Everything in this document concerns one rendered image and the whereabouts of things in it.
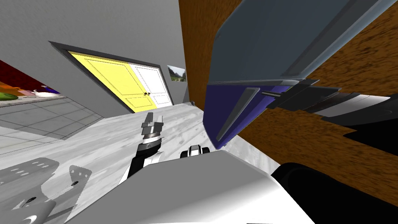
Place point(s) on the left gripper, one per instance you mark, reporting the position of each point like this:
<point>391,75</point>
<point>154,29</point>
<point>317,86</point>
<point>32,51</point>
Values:
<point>152,128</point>

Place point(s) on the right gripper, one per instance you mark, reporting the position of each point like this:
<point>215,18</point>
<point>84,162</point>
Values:
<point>323,95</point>

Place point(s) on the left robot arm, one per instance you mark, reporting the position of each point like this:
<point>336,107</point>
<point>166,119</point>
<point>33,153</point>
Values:
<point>146,155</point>

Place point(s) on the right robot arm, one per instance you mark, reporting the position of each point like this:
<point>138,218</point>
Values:
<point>357,105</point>

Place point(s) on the white door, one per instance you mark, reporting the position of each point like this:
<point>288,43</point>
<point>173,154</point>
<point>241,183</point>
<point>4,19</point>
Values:
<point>154,82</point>

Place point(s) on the yellow door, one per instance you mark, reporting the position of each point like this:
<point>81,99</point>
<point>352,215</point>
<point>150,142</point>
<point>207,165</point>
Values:
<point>112,81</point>

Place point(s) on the blue-grey and purple door leaf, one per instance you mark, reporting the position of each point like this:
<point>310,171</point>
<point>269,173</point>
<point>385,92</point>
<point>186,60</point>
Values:
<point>248,46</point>

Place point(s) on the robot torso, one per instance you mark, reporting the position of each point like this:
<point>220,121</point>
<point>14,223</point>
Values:
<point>202,193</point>

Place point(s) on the grey counter with dishes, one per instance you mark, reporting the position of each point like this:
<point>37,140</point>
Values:
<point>46,94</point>

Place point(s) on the landscape picture on wall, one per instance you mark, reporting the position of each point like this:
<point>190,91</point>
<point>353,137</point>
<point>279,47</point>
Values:
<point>177,74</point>

